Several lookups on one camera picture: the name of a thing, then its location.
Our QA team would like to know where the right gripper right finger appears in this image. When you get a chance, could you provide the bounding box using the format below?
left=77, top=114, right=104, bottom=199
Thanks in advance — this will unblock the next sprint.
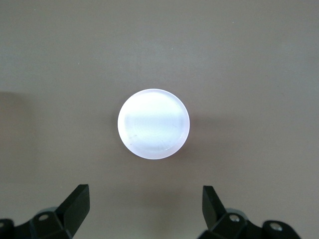
left=199, top=185, right=302, bottom=239

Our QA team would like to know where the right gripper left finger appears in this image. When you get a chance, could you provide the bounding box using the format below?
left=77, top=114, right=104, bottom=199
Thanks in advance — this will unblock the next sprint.
left=0, top=184, right=90, bottom=239

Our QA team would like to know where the pink round plate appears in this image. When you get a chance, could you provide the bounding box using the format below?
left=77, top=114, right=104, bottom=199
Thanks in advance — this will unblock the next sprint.
left=117, top=88, right=191, bottom=161

